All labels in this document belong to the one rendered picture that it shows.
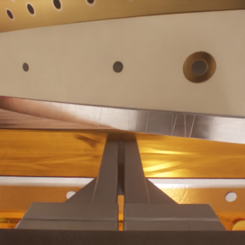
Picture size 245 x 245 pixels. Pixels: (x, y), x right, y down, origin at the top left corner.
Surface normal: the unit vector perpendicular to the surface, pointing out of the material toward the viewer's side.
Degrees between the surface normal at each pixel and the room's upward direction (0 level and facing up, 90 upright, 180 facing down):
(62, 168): 90
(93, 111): 90
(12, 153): 90
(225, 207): 91
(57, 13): 62
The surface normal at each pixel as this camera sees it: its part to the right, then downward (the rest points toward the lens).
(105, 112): -0.38, 0.25
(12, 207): 0.00, 0.24
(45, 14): -0.39, 0.66
